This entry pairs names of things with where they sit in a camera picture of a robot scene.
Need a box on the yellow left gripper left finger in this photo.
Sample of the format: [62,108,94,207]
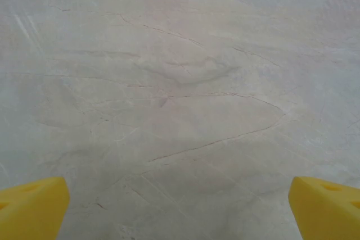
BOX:
[0,176,70,240]

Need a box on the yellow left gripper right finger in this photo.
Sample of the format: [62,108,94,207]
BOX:
[287,176,360,240]

